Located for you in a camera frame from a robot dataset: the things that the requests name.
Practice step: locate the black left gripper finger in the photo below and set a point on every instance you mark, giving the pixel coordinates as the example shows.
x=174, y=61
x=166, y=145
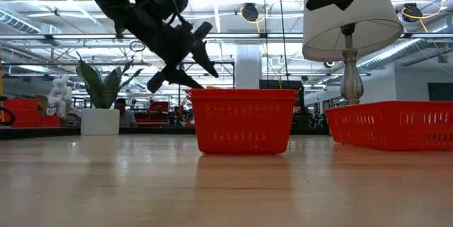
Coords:
x=180, y=78
x=205, y=59

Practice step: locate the red tool cart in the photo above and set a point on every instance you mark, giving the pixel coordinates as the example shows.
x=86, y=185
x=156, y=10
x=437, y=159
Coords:
x=159, y=106

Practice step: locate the red machine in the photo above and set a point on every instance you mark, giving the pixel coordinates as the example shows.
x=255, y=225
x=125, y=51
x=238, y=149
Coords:
x=182, y=114

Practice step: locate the white building column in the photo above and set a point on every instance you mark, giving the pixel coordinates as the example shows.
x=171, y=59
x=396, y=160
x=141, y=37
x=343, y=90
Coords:
x=247, y=68

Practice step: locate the table lamp with white shade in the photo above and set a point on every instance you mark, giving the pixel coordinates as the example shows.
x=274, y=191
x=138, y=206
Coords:
x=371, y=18

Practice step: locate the person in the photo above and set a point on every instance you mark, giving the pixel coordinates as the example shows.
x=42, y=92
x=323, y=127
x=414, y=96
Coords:
x=125, y=117

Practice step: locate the black monitor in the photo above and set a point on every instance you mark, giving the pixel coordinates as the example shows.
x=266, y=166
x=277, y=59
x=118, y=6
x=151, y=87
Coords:
x=272, y=84

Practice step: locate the snake plant in white pot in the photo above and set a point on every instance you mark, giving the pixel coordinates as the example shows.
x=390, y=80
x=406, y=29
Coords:
x=101, y=122

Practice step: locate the white sculpture figure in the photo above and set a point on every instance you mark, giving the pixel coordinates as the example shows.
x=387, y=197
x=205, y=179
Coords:
x=60, y=92

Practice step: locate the wide flat red basket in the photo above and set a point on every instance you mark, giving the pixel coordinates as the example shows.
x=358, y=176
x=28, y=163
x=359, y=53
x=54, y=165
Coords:
x=389, y=106

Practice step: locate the brown cardboard box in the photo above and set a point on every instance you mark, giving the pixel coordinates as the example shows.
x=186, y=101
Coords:
x=41, y=103

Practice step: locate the red storage bins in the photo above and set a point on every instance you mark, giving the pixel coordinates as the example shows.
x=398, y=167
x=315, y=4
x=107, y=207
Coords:
x=21, y=112

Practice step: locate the silver ceiling air duct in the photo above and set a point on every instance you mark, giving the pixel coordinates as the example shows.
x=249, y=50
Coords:
x=21, y=23
x=389, y=52

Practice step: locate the dark wall screen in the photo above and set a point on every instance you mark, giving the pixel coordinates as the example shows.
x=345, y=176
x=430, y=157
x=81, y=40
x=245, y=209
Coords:
x=440, y=92

